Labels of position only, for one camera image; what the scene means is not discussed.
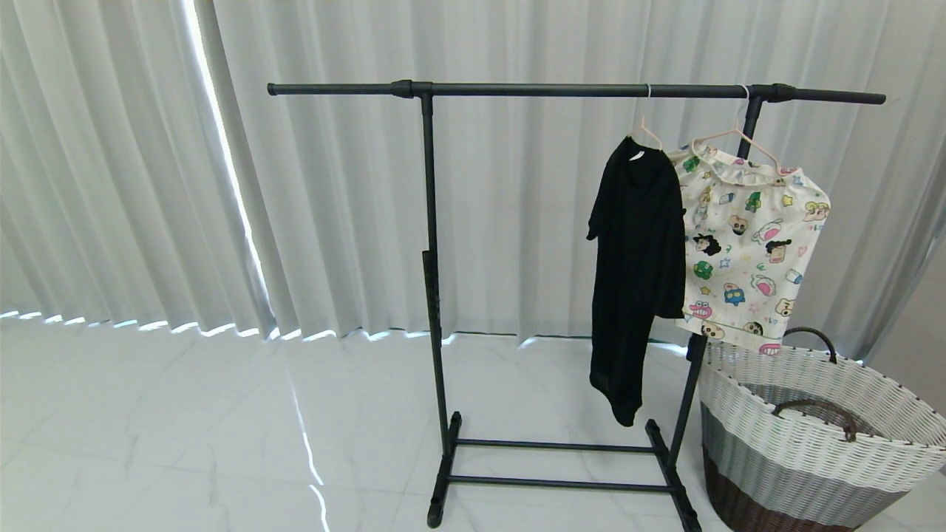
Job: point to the black garment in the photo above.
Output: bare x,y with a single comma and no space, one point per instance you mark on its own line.
635,258

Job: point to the pink clothes hanger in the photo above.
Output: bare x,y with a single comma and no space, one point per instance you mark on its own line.
655,139
761,151

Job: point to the cream printed garment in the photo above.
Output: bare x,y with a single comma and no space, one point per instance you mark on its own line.
754,251

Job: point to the black clothes rack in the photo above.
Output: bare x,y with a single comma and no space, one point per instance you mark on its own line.
517,90

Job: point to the white laundry basket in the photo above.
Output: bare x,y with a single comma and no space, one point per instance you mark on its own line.
813,458

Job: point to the white curtain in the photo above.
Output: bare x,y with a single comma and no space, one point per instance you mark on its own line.
148,148

